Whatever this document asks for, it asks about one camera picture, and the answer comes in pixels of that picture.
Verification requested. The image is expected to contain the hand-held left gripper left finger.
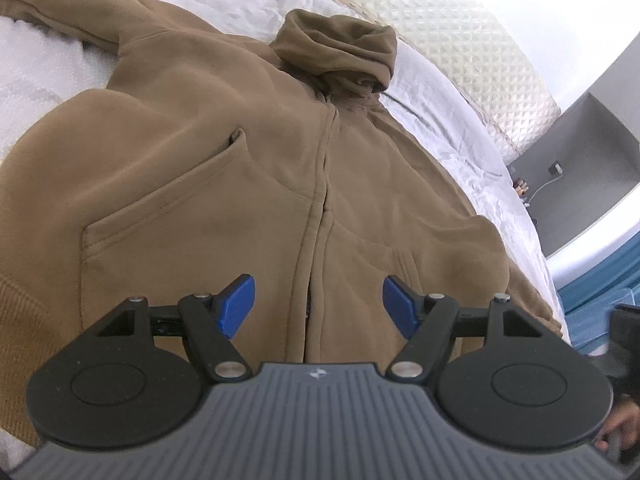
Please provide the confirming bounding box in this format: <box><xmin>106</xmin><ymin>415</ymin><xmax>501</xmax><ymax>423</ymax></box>
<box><xmin>95</xmin><ymin>274</ymin><xmax>257</xmax><ymax>380</ymax></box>

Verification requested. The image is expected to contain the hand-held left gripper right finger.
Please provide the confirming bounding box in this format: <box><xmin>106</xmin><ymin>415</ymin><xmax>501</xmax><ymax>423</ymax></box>
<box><xmin>382</xmin><ymin>275</ymin><xmax>543</xmax><ymax>380</ymax></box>

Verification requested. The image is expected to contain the brown zip hoodie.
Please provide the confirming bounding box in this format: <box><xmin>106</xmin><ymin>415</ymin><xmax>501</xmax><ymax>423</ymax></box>
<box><xmin>60</xmin><ymin>0</ymin><xmax>563</xmax><ymax>321</ymax></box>
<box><xmin>0</xmin><ymin>0</ymin><xmax>568</xmax><ymax>448</ymax></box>

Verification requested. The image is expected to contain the person's right hand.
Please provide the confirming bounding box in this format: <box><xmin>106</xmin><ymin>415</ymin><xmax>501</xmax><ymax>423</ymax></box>
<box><xmin>602</xmin><ymin>395</ymin><xmax>640</xmax><ymax>461</ymax></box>

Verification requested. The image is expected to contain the blue cloth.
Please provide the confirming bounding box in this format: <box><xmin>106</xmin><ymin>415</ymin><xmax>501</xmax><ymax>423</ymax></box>
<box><xmin>550</xmin><ymin>232</ymin><xmax>640</xmax><ymax>356</ymax></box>

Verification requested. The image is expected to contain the grey bedside cabinet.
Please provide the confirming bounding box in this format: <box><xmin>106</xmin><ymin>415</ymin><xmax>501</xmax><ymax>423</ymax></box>
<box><xmin>505</xmin><ymin>30</ymin><xmax>640</xmax><ymax>261</ymax></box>

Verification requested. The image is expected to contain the cream quilted headboard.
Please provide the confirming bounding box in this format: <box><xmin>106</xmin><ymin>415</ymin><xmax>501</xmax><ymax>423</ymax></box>
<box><xmin>340</xmin><ymin>0</ymin><xmax>561</xmax><ymax>163</ymax></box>

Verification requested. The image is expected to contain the white textured blanket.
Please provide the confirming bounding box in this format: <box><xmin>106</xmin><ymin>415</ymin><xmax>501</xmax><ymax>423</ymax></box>
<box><xmin>0</xmin><ymin>12</ymin><xmax>126</xmax><ymax>466</ymax></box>

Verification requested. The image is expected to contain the white charger cable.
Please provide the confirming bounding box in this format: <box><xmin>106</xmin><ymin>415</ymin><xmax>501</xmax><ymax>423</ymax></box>
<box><xmin>522</xmin><ymin>172</ymin><xmax>558</xmax><ymax>208</ymax></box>

